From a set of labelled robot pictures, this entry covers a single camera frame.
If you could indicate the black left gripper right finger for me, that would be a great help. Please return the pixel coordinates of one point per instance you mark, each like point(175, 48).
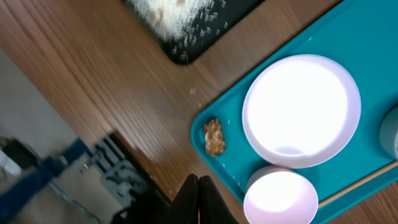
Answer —
point(212, 207)

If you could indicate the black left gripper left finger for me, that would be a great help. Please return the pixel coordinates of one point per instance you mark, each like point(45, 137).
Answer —
point(184, 208)

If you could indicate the small white plate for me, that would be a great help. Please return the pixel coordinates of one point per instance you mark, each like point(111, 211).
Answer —
point(279, 195)

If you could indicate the brown food scrap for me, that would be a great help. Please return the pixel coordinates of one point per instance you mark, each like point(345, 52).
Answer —
point(215, 144)

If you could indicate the large white plate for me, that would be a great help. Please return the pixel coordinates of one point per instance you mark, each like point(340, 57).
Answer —
point(301, 111)

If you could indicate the grey saucer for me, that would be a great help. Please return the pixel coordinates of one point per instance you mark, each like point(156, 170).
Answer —
point(388, 133)

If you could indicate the black plastic tray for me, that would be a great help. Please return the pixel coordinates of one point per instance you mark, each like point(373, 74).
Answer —
point(210, 24)

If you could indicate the wooden chopstick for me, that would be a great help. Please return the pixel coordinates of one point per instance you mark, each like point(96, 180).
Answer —
point(357, 184)

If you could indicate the pile of white rice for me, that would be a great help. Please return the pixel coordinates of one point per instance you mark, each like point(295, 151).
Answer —
point(169, 18)

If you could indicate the teal serving tray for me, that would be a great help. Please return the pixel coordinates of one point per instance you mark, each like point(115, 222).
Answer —
point(362, 37)

